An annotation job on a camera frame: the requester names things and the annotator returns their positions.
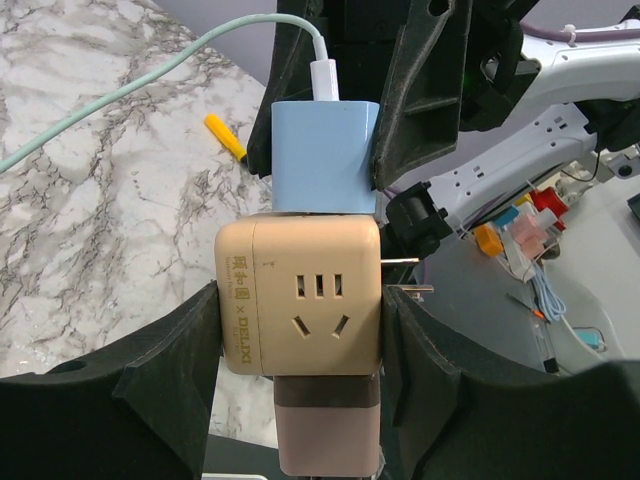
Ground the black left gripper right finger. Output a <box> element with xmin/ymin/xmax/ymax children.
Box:
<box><xmin>383</xmin><ymin>286</ymin><xmax>639</xmax><ymax>479</ymax></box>

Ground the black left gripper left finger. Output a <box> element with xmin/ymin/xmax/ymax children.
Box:
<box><xmin>1</xmin><ymin>282</ymin><xmax>221</xmax><ymax>479</ymax></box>

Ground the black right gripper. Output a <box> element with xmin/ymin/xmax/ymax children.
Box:
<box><xmin>320</xmin><ymin>1</ymin><xmax>540</xmax><ymax>190</ymax></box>

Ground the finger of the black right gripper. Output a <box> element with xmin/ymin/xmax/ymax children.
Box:
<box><xmin>247</xmin><ymin>23</ymin><xmax>316</xmax><ymax>176</ymax></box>

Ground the light blue USB charger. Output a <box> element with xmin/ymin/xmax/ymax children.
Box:
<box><xmin>271</xmin><ymin>101</ymin><xmax>379</xmax><ymax>214</ymax></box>

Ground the dusty pink USB charger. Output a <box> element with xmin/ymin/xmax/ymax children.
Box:
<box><xmin>274</xmin><ymin>374</ymin><xmax>381</xmax><ymax>478</ymax></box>

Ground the beige cube socket adapter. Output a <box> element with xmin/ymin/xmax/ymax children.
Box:
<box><xmin>213</xmin><ymin>212</ymin><xmax>435</xmax><ymax>379</ymax></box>

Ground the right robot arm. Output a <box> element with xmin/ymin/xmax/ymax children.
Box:
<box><xmin>245</xmin><ymin>1</ymin><xmax>639</xmax><ymax>258</ymax></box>

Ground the grey white power bank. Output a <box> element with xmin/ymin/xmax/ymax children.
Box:
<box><xmin>201</xmin><ymin>472</ymin><xmax>268</xmax><ymax>480</ymax></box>

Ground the light green USB cable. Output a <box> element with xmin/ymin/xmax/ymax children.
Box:
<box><xmin>0</xmin><ymin>12</ymin><xmax>342</xmax><ymax>175</ymax></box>

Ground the small yellow handled screwdriver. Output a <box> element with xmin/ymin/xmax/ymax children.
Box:
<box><xmin>204</xmin><ymin>114</ymin><xmax>247</xmax><ymax>162</ymax></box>

